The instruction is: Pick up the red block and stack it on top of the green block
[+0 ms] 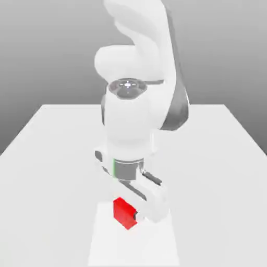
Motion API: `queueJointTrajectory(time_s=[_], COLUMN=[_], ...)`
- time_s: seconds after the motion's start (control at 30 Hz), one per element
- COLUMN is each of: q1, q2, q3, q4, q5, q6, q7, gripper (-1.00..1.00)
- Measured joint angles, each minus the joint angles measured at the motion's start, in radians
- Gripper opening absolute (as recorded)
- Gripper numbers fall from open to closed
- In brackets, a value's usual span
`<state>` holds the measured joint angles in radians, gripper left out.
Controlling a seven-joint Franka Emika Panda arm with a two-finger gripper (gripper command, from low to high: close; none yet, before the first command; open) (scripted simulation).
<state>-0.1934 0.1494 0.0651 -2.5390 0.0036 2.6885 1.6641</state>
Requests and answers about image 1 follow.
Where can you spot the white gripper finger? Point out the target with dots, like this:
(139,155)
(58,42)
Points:
(139,216)

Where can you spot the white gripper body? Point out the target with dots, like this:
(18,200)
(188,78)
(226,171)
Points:
(155,203)

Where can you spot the small red cube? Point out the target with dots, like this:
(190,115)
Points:
(123,214)

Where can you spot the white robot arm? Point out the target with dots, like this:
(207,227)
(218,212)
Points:
(133,116)

